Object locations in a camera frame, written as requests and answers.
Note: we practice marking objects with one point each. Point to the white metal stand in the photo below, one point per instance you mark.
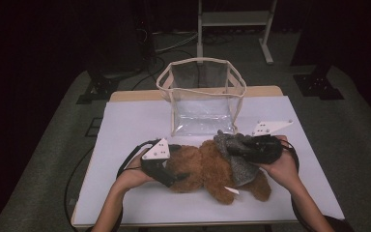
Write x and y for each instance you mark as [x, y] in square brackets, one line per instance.
[232, 18]

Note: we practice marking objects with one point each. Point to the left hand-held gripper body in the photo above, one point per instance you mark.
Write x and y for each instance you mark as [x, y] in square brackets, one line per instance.
[157, 153]

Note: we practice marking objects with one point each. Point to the grey fuzzy knit toy sweater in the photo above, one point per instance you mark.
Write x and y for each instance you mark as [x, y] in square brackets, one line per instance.
[238, 170]

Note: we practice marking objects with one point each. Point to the dark floor outlet frame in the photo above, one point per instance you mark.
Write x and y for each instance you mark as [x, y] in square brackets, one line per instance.
[88, 127]

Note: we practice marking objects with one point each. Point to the wooden table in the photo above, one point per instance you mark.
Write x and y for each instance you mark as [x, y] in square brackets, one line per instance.
[135, 95]

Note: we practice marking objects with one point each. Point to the black tower case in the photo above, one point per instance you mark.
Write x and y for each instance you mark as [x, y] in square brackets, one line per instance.
[145, 29]

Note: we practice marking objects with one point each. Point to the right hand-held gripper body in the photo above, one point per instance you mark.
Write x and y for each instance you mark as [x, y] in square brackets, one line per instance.
[265, 150]

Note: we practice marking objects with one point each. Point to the person's right hand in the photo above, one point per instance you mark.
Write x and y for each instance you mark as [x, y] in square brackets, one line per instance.
[286, 170]

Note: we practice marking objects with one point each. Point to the brown plush teddy bear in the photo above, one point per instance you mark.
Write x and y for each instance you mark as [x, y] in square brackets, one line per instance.
[206, 170]

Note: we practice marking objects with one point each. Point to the person's left hand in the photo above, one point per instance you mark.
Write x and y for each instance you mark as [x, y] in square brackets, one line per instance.
[132, 179]

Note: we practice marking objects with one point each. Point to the black stand base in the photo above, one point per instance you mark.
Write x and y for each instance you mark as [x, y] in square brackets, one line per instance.
[99, 90]
[319, 87]

